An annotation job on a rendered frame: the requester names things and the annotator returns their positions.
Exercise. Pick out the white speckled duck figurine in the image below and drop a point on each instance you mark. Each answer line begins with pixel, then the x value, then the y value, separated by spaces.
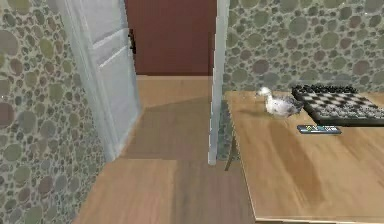
pixel 279 104

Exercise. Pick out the black remote control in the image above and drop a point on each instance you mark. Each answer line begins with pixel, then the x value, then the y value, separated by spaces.
pixel 319 129

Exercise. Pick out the white room door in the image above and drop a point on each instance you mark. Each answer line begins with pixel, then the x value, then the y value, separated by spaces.
pixel 103 66

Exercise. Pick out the black and white chessboard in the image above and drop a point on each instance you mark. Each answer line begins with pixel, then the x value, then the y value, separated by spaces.
pixel 340 104

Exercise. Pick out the light wooden table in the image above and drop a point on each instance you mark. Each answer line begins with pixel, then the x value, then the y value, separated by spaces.
pixel 306 166

